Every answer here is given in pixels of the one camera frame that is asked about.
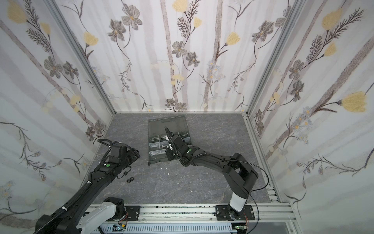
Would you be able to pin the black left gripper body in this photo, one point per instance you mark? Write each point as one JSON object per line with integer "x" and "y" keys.
{"x": 130, "y": 157}

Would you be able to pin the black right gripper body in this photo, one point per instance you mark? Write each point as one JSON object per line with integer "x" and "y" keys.
{"x": 174, "y": 145}

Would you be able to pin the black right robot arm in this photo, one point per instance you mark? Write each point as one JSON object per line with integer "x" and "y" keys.
{"x": 240, "y": 175}

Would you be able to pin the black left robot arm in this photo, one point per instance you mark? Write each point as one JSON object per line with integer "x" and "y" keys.
{"x": 71, "y": 218}

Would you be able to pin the green compartment organizer box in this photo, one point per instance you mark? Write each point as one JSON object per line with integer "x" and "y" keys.
{"x": 157, "y": 136}

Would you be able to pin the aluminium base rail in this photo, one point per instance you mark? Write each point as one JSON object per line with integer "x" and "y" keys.
{"x": 204, "y": 213}

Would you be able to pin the white cable duct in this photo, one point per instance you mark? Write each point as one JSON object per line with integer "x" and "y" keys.
{"x": 172, "y": 228}

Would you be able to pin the aluminium corner frame post left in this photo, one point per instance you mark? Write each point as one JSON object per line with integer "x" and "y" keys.
{"x": 78, "y": 51}

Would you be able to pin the aluminium corner frame post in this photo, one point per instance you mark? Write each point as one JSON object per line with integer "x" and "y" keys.
{"x": 276, "y": 52}
{"x": 78, "y": 51}

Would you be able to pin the aluminium corner frame post right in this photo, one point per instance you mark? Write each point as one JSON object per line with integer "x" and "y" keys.
{"x": 276, "y": 52}

